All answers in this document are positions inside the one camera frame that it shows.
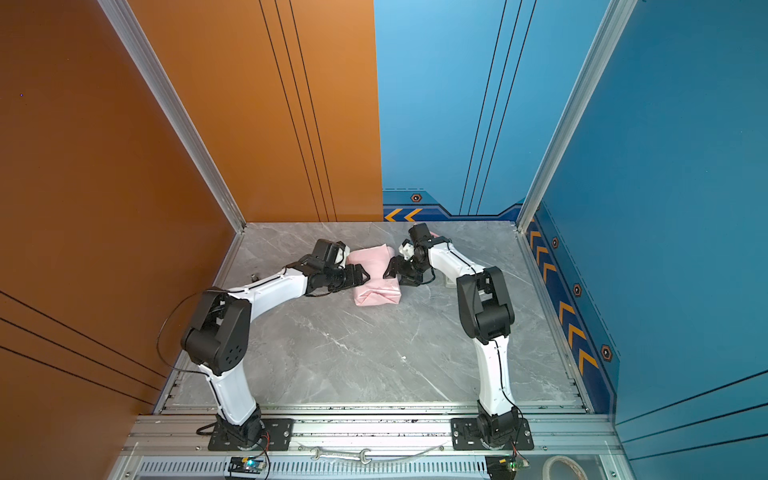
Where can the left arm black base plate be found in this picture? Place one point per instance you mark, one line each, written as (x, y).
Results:
(271, 434)

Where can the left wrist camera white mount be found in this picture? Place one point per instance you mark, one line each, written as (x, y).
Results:
(329, 254)

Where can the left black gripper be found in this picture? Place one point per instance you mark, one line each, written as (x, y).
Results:
(352, 280)

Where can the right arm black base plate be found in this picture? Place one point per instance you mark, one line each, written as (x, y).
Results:
(481, 434)

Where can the right green circuit board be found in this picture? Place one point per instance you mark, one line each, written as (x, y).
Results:
(501, 468)

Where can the left green circuit board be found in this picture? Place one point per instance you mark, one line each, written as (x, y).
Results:
(248, 467)

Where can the silver wrench on rail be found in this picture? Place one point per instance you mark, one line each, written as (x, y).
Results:
(318, 453)

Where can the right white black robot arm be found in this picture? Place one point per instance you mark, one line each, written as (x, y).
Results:
(486, 315)

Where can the green circuit board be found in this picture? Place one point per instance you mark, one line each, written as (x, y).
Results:
(501, 468)
(248, 467)

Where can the pink wrapping paper sheet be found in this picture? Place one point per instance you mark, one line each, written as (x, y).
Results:
(378, 290)

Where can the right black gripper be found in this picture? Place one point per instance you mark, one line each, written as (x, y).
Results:
(396, 265)

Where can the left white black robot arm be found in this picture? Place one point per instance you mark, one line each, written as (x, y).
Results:
(217, 340)

